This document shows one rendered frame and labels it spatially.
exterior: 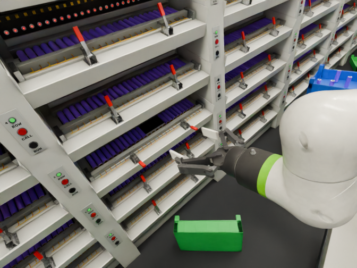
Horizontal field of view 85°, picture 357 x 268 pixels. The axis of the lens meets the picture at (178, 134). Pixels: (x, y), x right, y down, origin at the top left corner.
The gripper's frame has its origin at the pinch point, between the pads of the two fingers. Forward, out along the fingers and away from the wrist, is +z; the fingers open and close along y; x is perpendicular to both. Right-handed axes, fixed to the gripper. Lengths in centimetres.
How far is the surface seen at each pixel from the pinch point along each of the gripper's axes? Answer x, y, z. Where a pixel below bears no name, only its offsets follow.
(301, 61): -22, 142, 31
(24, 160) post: 14.9, -38.8, 15.5
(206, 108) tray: -6.3, 30.0, 24.0
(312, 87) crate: -16, 80, -2
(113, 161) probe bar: -3.8, -19.3, 24.6
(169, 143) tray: -9.2, 3.1, 20.9
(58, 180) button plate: 4.3, -36.0, 17.6
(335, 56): -44, 220, 33
